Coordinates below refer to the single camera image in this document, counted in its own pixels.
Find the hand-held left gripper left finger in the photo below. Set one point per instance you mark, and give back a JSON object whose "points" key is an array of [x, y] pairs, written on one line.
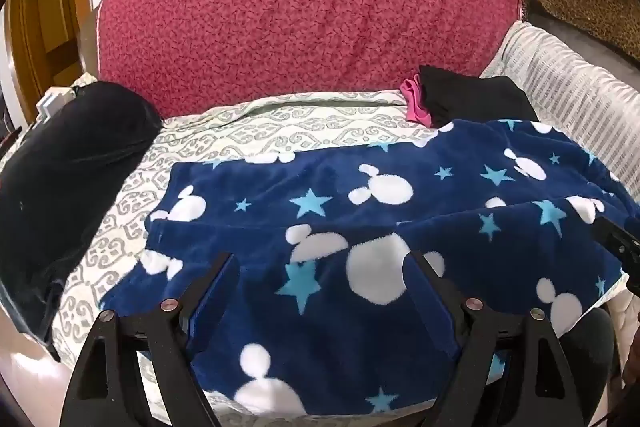
{"points": [[216, 299]]}

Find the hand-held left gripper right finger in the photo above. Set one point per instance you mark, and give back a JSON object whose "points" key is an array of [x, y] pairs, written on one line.
{"points": [[446, 302]]}

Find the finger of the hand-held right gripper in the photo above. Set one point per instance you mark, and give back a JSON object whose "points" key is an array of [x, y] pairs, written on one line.
{"points": [[617, 239]]}

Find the blue star print pants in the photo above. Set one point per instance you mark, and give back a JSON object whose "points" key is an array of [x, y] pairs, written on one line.
{"points": [[330, 232]]}

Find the white striped blanket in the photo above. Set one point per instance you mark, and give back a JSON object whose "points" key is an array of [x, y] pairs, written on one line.
{"points": [[565, 92]]}

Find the grey patterned white bedsheet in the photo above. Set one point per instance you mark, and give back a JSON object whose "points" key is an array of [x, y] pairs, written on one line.
{"points": [[225, 142]]}

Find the black pillow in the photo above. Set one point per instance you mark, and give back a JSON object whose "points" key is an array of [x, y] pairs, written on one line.
{"points": [[65, 177]]}

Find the black folded cloth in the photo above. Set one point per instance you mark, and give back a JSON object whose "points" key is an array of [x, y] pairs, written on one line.
{"points": [[475, 99]]}

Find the pink cloth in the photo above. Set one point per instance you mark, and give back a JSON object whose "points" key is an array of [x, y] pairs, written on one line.
{"points": [[416, 104]]}

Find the white box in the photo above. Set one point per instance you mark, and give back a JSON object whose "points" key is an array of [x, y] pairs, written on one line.
{"points": [[50, 103]]}

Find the red patterned headboard cover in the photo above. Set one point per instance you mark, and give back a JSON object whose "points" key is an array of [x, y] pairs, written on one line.
{"points": [[300, 22]]}

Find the wooden door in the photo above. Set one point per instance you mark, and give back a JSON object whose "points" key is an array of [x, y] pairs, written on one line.
{"points": [[45, 22]]}

